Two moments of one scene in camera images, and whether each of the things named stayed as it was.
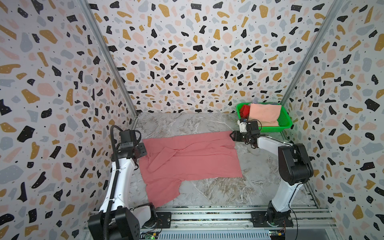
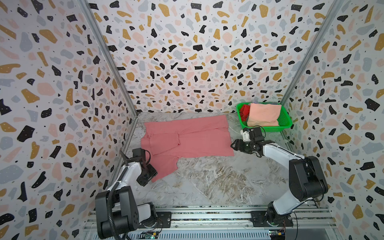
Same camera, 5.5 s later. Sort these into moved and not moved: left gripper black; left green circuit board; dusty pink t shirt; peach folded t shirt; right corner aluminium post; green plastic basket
Moved: left gripper black; dusty pink t shirt
Not moved: peach folded t shirt; right corner aluminium post; green plastic basket; left green circuit board
